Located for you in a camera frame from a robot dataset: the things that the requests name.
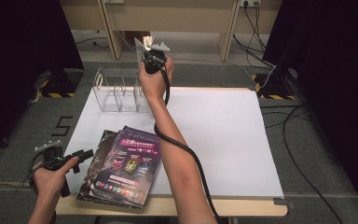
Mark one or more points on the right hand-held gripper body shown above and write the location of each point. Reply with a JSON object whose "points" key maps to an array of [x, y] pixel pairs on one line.
{"points": [[154, 62]]}

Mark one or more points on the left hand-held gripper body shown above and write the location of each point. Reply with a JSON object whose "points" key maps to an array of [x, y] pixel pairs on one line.
{"points": [[52, 158]]}

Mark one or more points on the dark magazine with red shape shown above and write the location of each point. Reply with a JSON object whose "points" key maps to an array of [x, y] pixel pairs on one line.
{"points": [[105, 146]]}

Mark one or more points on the white magazine with picture grid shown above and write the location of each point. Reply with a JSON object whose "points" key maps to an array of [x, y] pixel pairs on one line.
{"points": [[139, 43]]}

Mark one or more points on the blue magazine with purple back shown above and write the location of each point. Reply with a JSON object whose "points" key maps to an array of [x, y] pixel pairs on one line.
{"points": [[130, 161]]}

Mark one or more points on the clear acrylic magazine rack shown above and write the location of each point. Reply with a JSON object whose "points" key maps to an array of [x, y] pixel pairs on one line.
{"points": [[118, 93]]}

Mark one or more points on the person's right hand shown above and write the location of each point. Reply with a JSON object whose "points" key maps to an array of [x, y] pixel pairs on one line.
{"points": [[154, 85]]}

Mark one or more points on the person's left hand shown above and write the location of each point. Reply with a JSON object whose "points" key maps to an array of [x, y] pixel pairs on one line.
{"points": [[48, 183]]}

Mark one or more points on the black stand base hazard tape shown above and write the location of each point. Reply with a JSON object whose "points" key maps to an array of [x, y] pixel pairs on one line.
{"points": [[65, 81], [273, 85]]}

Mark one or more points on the black curtain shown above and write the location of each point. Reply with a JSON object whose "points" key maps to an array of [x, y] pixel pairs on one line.
{"points": [[338, 77], [18, 62]]}

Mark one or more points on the white wall outlet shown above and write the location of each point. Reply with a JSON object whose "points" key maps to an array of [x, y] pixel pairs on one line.
{"points": [[250, 3]]}

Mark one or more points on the grey table corner bracket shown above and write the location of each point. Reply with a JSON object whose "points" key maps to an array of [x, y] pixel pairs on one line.
{"points": [[281, 201]]}

